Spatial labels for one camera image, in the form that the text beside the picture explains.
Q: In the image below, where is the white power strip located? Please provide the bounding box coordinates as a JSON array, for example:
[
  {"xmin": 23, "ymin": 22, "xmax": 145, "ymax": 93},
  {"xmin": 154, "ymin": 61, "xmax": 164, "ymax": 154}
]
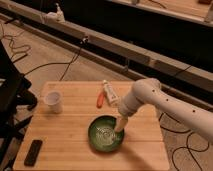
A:
[{"xmin": 46, "ymin": 4, "xmax": 65, "ymax": 22}]

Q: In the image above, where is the black floor cable left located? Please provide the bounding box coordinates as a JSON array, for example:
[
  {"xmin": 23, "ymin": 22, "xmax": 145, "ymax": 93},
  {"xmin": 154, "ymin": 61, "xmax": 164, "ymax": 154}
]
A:
[{"xmin": 23, "ymin": 36, "xmax": 90, "ymax": 82}]

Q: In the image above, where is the long metal rail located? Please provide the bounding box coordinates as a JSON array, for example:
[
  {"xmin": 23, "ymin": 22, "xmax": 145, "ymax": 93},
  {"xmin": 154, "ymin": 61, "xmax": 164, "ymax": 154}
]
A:
[{"xmin": 0, "ymin": 0, "xmax": 213, "ymax": 92}]

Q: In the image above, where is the black remote control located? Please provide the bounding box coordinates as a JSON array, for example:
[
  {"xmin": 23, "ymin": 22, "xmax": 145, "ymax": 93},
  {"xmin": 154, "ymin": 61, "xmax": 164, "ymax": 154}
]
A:
[{"xmin": 24, "ymin": 140, "xmax": 43, "ymax": 166}]

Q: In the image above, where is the orange handled tool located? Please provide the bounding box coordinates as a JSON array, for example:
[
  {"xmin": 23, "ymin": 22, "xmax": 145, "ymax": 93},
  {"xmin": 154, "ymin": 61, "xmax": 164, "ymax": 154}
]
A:
[{"xmin": 96, "ymin": 91, "xmax": 105, "ymax": 108}]

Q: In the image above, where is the wooden table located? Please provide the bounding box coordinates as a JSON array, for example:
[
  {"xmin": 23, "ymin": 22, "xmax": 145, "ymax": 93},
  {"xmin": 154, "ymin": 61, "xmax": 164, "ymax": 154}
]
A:
[{"xmin": 14, "ymin": 81, "xmax": 169, "ymax": 171}]

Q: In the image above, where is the white tube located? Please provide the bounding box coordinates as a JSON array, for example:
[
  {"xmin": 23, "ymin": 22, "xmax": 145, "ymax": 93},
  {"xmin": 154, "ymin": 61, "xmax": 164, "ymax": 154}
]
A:
[{"xmin": 103, "ymin": 80, "xmax": 119, "ymax": 106}]

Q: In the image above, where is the black floor cable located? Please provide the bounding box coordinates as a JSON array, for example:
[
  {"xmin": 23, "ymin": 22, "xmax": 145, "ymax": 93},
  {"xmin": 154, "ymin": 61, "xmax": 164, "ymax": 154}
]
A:
[
  {"xmin": 157, "ymin": 111, "xmax": 213, "ymax": 171},
  {"xmin": 23, "ymin": 36, "xmax": 90, "ymax": 82}
]

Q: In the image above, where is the green ceramic bowl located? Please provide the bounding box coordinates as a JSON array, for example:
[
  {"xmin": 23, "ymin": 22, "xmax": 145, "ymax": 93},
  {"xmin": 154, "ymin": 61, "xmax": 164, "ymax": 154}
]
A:
[{"xmin": 88, "ymin": 115, "xmax": 125, "ymax": 152}]

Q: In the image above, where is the white plastic cup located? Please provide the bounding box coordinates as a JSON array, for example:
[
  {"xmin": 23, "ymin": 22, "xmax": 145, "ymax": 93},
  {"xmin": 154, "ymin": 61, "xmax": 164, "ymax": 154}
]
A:
[{"xmin": 44, "ymin": 91, "xmax": 63, "ymax": 114}]

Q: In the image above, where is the black chair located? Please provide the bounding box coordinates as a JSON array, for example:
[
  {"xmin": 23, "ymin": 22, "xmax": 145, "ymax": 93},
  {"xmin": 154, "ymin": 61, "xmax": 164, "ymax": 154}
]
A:
[{"xmin": 0, "ymin": 41, "xmax": 37, "ymax": 165}]

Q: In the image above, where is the black floor cable right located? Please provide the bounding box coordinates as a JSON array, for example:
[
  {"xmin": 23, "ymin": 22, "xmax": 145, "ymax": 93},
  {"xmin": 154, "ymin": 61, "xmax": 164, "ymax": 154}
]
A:
[{"xmin": 157, "ymin": 111, "xmax": 213, "ymax": 171}]

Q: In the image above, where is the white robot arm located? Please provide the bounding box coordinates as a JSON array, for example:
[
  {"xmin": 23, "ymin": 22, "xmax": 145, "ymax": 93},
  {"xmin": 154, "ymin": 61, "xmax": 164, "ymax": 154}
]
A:
[{"xmin": 114, "ymin": 78, "xmax": 213, "ymax": 144}]

